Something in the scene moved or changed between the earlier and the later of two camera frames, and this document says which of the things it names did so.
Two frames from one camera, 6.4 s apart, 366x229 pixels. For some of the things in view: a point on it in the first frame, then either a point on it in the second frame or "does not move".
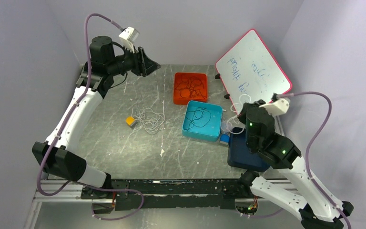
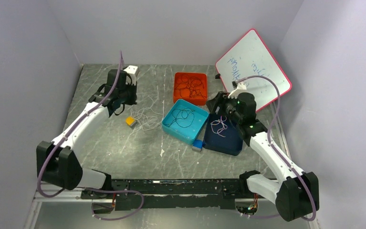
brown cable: [190, 88] does not move
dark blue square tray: [239, 156] -> [221, 136]
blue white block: [224, 139] -> [197, 145]
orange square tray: [189, 86] does not move
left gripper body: [131, 62] -> [128, 94]
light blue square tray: [202, 121] -> [183, 121]
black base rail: [169, 194] does not move
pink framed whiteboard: [249, 73] does not move
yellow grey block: [131, 121] does not move
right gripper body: [241, 116] -> [228, 105]
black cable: [195, 110] -> [184, 117]
